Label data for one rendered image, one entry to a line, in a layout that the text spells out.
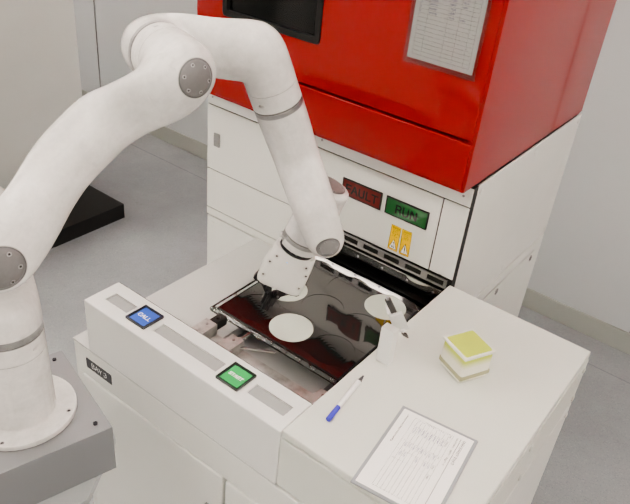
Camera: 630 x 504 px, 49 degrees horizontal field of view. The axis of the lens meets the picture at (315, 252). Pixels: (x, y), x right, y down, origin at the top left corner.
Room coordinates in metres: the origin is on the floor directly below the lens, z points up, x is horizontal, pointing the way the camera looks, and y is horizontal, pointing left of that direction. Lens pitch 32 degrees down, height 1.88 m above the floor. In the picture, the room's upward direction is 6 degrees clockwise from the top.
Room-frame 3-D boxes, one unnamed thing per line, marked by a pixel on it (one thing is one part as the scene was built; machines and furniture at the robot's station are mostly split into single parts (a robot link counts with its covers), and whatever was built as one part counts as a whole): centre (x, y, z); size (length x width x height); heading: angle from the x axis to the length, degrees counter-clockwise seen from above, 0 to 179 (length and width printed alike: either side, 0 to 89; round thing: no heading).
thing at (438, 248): (1.60, 0.00, 1.02); 0.82 x 0.03 x 0.40; 56
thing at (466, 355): (1.07, -0.32, 1.00); 0.07 x 0.07 x 0.07; 30
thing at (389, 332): (1.08, -0.17, 1.03); 0.06 x 0.04 x 0.13; 146
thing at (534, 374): (1.01, -0.30, 0.89); 0.62 x 0.35 x 0.14; 146
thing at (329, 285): (1.31, -0.03, 0.90); 0.34 x 0.34 x 0.01; 56
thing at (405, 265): (1.50, -0.14, 0.96); 0.44 x 0.01 x 0.02; 56
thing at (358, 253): (1.49, -0.14, 0.89); 0.44 x 0.02 x 0.10; 56
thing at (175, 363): (1.05, 0.23, 0.89); 0.55 x 0.09 x 0.14; 56
